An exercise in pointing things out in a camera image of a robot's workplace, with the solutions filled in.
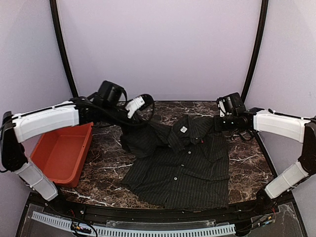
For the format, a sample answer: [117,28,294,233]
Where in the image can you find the black front rail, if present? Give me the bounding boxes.
[27,192,293,224]

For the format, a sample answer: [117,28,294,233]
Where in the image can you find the black frame post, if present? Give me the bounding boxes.
[49,0,79,97]
[241,0,269,102]

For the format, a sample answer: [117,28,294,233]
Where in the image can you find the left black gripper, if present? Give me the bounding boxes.
[102,104,149,136]

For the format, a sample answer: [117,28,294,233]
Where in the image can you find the right black frame post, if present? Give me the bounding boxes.
[241,0,269,102]

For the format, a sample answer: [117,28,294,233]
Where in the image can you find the black pinstriped shirt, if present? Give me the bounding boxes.
[120,116,229,211]

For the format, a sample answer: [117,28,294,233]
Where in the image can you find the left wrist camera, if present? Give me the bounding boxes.
[97,80,127,106]

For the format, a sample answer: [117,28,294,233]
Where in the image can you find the white slotted cable duct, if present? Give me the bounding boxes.
[31,211,236,237]

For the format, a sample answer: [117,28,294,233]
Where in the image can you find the left black frame post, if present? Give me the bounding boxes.
[49,0,79,97]

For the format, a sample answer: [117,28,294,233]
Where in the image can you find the black brooch stand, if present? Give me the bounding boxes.
[237,129,258,142]

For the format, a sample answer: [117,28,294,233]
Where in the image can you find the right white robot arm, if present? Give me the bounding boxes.
[214,107,316,214]

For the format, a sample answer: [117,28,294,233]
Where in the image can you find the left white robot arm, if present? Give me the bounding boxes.
[0,94,155,215]

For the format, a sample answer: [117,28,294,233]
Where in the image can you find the orange plastic bin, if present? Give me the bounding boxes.
[31,122,93,187]

